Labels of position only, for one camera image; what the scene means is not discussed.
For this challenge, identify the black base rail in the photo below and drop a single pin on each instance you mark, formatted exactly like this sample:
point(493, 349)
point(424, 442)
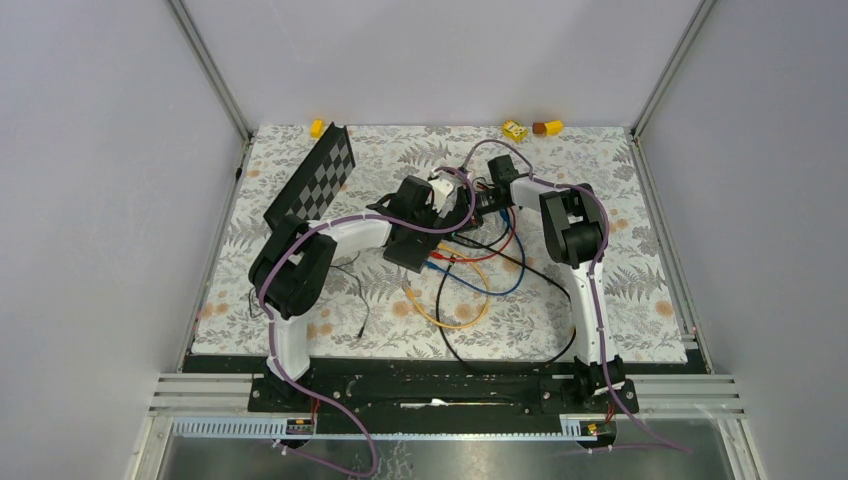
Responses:
point(423, 397)

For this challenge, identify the yellow owl toy block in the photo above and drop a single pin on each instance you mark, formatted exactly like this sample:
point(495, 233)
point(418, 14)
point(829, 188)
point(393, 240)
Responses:
point(514, 131)

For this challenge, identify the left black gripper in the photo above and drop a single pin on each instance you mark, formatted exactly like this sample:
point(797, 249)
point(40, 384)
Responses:
point(431, 214)

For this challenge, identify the brown block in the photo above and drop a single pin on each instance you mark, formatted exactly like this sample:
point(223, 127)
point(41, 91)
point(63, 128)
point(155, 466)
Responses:
point(539, 128)

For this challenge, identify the yellow rectangular block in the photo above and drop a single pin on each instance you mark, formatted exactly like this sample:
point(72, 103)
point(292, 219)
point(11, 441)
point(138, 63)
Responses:
point(553, 128)

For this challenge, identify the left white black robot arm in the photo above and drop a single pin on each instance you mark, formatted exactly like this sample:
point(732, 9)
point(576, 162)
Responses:
point(290, 273)

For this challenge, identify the black network switch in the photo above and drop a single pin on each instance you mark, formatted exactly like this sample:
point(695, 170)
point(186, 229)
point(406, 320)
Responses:
point(410, 249)

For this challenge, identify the black white checkerboard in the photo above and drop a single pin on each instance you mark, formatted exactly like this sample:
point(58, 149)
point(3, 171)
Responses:
point(319, 178)

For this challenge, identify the floral patterned table mat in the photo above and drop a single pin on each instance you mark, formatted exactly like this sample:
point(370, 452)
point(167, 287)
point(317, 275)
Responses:
point(509, 307)

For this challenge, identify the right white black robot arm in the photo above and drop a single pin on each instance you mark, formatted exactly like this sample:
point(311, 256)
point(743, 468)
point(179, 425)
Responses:
point(575, 229)

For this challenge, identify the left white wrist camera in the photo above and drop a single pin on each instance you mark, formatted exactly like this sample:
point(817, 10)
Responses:
point(442, 188)

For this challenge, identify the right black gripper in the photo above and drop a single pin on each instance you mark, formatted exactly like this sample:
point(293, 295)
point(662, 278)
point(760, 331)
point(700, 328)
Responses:
point(476, 204)

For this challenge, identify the small yellow block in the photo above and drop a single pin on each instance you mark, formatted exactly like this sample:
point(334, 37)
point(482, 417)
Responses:
point(317, 128)

